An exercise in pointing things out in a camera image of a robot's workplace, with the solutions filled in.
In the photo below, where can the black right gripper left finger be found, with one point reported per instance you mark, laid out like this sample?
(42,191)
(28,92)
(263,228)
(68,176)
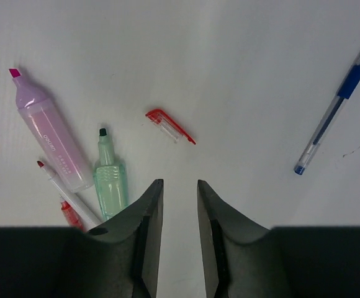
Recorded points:
(126,253)

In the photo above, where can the green highlighter pen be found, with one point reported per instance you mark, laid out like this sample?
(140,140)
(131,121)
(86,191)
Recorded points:
(110,178)

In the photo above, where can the red ink clear pen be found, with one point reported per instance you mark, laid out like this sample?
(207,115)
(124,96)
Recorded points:
(70,215)

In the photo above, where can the red clear pen cap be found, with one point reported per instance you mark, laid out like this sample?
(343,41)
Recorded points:
(168,125)

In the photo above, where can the thin white red marker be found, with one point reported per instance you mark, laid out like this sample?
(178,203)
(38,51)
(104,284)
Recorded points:
(72,199)

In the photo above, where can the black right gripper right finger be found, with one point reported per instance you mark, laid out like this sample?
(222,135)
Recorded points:
(240,258)

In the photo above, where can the blue grip gel pen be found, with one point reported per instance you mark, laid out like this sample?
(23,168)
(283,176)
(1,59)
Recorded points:
(344,92)

